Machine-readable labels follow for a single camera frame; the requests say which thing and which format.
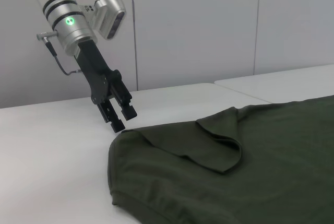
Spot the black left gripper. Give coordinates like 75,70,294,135
74,40,138,133

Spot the grey left gripper cable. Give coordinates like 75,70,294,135
36,31,82,77

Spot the dark green t-shirt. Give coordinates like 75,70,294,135
108,97,334,224

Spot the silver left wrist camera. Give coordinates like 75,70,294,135
78,0,127,40

